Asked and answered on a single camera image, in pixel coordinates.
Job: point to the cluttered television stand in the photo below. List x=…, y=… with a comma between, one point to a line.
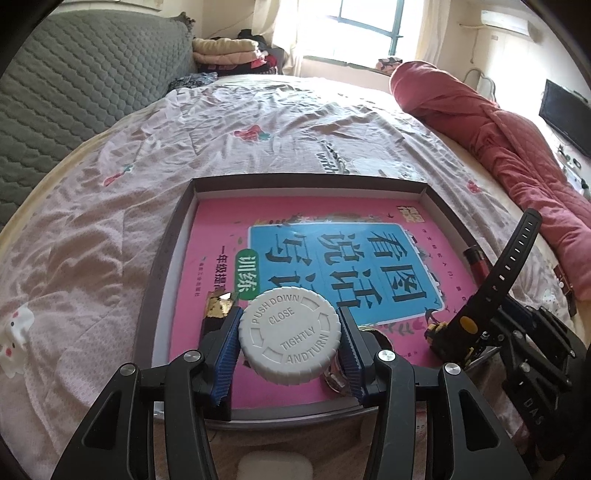
x=575, y=170

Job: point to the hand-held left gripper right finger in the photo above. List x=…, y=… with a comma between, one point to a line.
x=353, y=360

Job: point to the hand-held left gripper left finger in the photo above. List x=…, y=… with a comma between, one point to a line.
x=226, y=360

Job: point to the white air conditioner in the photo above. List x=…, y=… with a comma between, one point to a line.
x=505, y=22

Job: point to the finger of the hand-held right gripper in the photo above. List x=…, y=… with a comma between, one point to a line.
x=545, y=337

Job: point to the shallow grey box tray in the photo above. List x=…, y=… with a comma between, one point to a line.
x=152, y=295

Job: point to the white metal frame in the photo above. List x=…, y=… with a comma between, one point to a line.
x=480, y=76

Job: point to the white plastic case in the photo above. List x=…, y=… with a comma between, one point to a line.
x=274, y=466

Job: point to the small pink bundle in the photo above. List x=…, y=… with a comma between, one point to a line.
x=387, y=65

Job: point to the gold foil item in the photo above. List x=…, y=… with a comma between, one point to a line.
x=214, y=307

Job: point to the red lighter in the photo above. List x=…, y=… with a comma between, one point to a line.
x=478, y=265

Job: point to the black television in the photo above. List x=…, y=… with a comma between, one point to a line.
x=568, y=115

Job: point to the pile of folded clothes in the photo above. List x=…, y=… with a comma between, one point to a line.
x=226, y=50

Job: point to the window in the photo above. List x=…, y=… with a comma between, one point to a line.
x=360, y=32

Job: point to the red quilt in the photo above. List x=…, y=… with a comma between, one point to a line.
x=485, y=129

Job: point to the grey quilted headboard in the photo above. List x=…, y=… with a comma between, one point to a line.
x=69, y=92

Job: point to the white child-proof bottle cap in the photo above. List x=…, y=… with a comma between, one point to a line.
x=288, y=334

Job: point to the cream curtain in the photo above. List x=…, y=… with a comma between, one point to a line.
x=438, y=32
x=286, y=27

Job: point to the dark patterned cloth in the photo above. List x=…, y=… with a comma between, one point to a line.
x=191, y=82

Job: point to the pink and blue book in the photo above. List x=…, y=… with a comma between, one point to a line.
x=323, y=240

